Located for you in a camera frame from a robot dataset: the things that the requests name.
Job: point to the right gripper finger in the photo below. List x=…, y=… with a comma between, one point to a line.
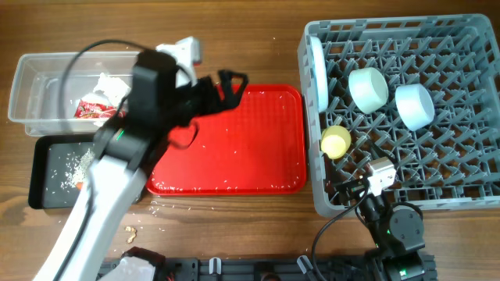
x=332, y=177
x=378, y=152

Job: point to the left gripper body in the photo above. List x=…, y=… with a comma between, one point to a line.
x=201, y=97

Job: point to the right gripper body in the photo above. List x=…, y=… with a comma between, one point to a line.
x=352, y=188

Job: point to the yellow cup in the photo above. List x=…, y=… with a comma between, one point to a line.
x=335, y=141

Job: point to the light blue small bowl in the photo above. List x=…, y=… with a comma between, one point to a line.
x=414, y=105

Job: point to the mint green bowl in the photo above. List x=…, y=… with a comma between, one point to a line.
x=368, y=89

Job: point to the white tissue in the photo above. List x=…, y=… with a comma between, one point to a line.
x=109, y=92

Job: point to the light blue plate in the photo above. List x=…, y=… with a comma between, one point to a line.
x=320, y=73

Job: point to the red snack wrapper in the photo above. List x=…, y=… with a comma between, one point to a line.
x=91, y=110

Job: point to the orange carrot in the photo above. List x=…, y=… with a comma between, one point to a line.
x=79, y=186

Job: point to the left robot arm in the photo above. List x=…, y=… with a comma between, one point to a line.
x=123, y=147

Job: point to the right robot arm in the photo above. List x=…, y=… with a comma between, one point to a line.
x=396, y=228

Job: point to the grey dishwasher rack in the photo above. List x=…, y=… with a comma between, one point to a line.
x=453, y=163

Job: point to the red serving tray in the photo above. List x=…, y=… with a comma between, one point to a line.
x=257, y=148

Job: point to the clear plastic bin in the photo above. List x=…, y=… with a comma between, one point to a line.
x=35, y=100

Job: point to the spilled rice pile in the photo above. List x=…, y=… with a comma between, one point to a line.
x=76, y=169

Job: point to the food scrap on table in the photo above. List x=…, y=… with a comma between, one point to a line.
x=132, y=234

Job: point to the black tray bin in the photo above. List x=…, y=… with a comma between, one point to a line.
x=49, y=157

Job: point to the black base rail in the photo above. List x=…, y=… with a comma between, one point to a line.
x=273, y=269

